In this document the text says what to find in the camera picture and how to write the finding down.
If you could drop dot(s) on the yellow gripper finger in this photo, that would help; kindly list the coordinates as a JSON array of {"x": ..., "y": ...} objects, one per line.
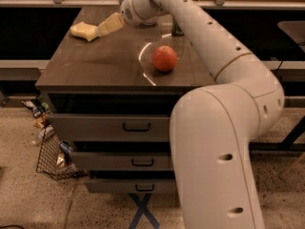
[{"x": 113, "y": 23}]

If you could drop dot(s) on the blue tape cross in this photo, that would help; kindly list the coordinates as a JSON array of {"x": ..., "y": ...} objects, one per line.
[{"x": 143, "y": 211}]

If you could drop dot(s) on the grey drawer cabinet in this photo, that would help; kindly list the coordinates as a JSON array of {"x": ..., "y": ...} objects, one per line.
[{"x": 114, "y": 75}]

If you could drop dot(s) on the red apple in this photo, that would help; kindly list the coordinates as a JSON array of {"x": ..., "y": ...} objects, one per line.
[{"x": 164, "y": 58}]

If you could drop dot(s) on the snack bags pile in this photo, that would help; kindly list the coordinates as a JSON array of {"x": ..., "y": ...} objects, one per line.
[{"x": 40, "y": 113}]

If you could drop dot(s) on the yellow sponge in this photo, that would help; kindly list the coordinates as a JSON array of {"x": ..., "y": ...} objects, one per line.
[{"x": 83, "y": 30}]

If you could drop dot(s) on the middle grey drawer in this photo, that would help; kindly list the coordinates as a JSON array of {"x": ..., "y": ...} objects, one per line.
[{"x": 122, "y": 161}]

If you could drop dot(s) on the bottom grey drawer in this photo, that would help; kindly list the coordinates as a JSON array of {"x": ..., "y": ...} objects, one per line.
[{"x": 158, "y": 186}]

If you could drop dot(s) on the green soda can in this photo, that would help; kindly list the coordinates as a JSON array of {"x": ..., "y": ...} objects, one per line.
[{"x": 176, "y": 31}]

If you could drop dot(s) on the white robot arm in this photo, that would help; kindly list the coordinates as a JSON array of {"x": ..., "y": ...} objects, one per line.
[{"x": 211, "y": 127}]

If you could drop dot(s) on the top grey drawer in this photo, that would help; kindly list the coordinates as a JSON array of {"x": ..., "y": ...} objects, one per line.
[{"x": 111, "y": 127}]

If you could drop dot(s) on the grey drawer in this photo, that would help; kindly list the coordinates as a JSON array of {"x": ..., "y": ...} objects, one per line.
[
  {"x": 122, "y": 161},
  {"x": 158, "y": 186},
  {"x": 111, "y": 127}
]

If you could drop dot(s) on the black wire basket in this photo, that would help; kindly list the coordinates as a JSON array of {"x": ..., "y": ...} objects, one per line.
[{"x": 54, "y": 160}]

